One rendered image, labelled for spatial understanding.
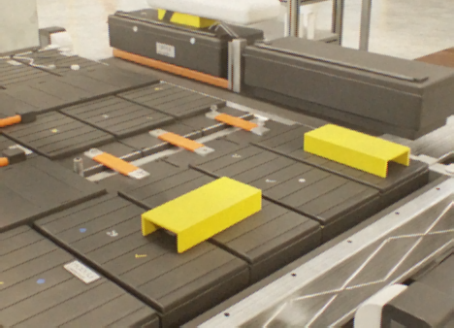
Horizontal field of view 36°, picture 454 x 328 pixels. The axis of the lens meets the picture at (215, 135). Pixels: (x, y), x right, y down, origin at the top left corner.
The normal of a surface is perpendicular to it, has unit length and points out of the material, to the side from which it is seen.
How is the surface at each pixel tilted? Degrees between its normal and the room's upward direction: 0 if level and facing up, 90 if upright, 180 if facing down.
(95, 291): 0
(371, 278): 90
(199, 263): 0
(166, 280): 0
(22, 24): 90
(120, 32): 90
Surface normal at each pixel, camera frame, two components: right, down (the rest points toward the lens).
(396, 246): 0.70, 0.25
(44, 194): -0.01, -0.93
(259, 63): -0.72, 0.26
